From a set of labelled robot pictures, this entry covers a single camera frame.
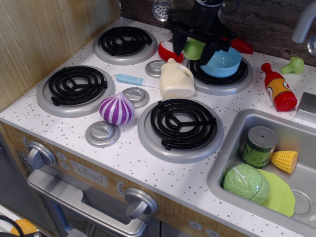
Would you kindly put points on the silver toy sink basin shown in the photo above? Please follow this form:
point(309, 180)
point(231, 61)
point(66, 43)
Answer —
point(302, 182)

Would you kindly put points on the cream toy detergent jug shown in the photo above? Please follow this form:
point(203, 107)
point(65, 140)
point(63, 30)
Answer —
point(176, 81)

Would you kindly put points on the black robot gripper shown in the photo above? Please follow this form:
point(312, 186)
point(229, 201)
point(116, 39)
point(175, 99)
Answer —
point(200, 23)

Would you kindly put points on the red toy ketchup bottle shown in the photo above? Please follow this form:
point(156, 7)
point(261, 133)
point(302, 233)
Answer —
point(278, 89)

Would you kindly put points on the silver oven dial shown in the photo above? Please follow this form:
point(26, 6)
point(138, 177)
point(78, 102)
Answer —
point(139, 203)
point(39, 156)

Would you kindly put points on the back right stove burner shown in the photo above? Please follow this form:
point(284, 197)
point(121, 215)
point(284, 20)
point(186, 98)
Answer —
point(234, 84)

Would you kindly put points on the right silver oven dial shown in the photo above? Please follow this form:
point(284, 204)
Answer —
point(139, 203)

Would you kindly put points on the hanging silver toy strainer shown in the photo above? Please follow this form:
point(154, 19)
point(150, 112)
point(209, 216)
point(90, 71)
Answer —
point(160, 8)

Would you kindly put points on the silver upper stove knob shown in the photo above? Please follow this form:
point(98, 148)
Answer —
point(153, 68)

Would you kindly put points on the silver faucet base block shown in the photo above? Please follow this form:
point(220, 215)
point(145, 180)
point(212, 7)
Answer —
point(307, 108)

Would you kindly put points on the lime green plastic plate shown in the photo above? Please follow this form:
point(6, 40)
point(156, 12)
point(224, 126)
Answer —
point(281, 198)

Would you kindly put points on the red toy chili pepper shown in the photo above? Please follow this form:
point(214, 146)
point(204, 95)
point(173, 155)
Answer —
point(241, 46)

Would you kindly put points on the silver stove knob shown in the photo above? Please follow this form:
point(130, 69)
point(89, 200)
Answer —
point(102, 134)
point(138, 96)
point(153, 68)

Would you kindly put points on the silver front stove knob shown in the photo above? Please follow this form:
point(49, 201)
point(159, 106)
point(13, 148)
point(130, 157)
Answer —
point(102, 134)

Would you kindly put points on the light blue plastic bowl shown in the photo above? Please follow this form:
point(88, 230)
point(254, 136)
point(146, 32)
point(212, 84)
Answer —
point(223, 64)

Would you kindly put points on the silver toy faucet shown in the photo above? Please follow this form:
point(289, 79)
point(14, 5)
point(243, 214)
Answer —
point(303, 25)

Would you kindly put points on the silver middle stove knob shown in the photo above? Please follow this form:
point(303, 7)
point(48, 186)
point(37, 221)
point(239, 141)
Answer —
point(138, 96)

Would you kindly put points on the front left stove burner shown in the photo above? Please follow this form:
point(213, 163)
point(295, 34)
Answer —
point(74, 91)

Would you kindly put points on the left silver oven dial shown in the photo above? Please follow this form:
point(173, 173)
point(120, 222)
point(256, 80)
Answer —
point(39, 156)

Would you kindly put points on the yellow toy corn cob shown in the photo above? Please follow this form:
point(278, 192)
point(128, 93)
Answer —
point(285, 160)

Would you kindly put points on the purple striped toy onion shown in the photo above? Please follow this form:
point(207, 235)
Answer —
point(117, 109)

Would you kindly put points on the green toy cabbage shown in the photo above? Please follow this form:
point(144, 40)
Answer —
point(247, 182)

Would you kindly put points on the yellow object bottom left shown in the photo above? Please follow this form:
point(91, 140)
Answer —
point(26, 226)

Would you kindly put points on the blue handled toy knife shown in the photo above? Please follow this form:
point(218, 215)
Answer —
point(137, 81)

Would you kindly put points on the green toy broccoli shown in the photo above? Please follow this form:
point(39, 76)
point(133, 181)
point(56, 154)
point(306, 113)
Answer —
point(295, 65)

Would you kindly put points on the green toy can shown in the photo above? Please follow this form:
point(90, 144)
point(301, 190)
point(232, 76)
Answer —
point(259, 146)

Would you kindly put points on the silver oven door handle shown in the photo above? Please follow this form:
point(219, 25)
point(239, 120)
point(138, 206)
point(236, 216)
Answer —
point(71, 197)

